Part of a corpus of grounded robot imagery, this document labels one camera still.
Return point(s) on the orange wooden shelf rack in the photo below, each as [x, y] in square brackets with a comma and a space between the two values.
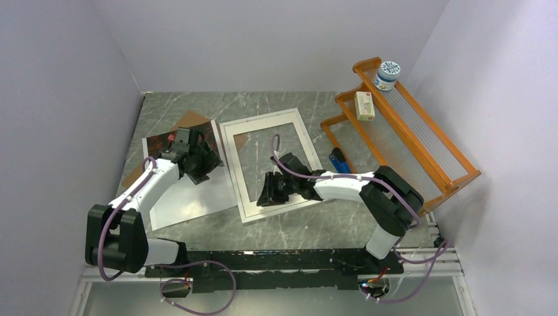
[405, 137]

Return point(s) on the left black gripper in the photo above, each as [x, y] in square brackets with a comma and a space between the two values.
[210, 162]

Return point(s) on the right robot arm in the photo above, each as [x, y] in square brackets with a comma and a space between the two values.
[390, 199]

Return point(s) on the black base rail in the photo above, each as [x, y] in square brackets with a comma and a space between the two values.
[341, 268]

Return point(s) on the blue white round jar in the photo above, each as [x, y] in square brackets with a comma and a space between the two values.
[387, 75]

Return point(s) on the blue stapler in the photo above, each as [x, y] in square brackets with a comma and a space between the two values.
[338, 160]

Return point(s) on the small cream box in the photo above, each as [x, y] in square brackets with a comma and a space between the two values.
[364, 106]

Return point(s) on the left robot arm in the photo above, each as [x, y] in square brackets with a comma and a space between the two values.
[116, 240]

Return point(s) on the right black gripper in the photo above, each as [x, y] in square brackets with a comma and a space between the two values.
[269, 196]

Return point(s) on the brown backing board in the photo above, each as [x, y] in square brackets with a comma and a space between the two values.
[151, 145]

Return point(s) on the red and white photo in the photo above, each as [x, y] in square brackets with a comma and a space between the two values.
[185, 201]

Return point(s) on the white picture frame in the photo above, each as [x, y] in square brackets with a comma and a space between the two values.
[249, 211]

